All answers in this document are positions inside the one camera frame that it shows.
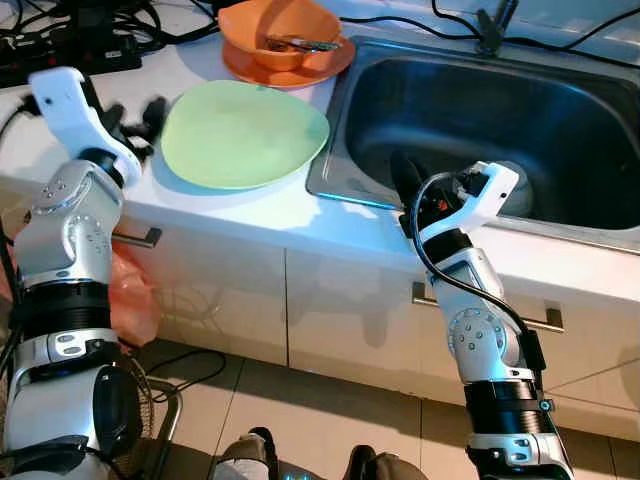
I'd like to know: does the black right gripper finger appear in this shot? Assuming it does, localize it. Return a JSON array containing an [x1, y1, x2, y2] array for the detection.
[[388, 150, 426, 209]]

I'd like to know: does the white ceramic bowl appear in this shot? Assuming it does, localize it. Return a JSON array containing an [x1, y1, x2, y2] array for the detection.
[[497, 160, 536, 218]]

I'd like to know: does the white kitchen cabinet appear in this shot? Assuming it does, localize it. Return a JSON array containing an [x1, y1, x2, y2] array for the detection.
[[0, 180, 640, 441]]

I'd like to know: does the black power strip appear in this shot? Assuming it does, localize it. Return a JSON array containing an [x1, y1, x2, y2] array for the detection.
[[0, 35, 141, 89]]

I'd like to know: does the green plate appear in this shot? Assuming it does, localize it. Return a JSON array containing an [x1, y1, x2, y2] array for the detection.
[[160, 80, 331, 191]]

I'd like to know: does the stainless steel sink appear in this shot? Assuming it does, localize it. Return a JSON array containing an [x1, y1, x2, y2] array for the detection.
[[305, 38, 640, 253]]

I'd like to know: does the orange bowl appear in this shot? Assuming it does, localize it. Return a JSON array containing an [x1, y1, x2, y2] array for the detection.
[[218, 0, 343, 73]]

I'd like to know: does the orange plastic bag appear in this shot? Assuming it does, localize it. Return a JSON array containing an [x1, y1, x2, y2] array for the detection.
[[105, 240, 161, 348]]

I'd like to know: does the metal spoon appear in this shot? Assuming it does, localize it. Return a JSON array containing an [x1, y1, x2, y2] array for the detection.
[[265, 35, 343, 53]]

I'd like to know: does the steel faucet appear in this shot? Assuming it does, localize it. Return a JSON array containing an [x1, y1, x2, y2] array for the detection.
[[475, 0, 521, 56]]

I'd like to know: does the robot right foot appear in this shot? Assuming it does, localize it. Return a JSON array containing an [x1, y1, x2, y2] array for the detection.
[[345, 447, 428, 480]]

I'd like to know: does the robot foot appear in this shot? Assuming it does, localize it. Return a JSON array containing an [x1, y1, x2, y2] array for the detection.
[[215, 428, 281, 480], [345, 447, 428, 480]]

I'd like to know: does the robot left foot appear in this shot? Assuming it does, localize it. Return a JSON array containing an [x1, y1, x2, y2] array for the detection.
[[215, 428, 281, 480]]

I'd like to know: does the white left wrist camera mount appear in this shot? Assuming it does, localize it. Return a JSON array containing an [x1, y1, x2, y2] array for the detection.
[[28, 67, 144, 188]]

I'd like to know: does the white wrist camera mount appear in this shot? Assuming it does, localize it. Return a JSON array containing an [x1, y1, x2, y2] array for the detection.
[[28, 67, 144, 188], [418, 162, 521, 243]]

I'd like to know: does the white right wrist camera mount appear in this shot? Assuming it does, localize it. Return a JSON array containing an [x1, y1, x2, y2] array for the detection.
[[418, 162, 521, 243]]

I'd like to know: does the steel drawer handle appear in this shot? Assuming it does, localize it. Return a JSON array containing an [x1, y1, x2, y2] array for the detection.
[[112, 226, 163, 249]]

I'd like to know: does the wire mesh fan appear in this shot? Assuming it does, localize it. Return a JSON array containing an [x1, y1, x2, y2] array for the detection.
[[118, 350, 186, 480]]

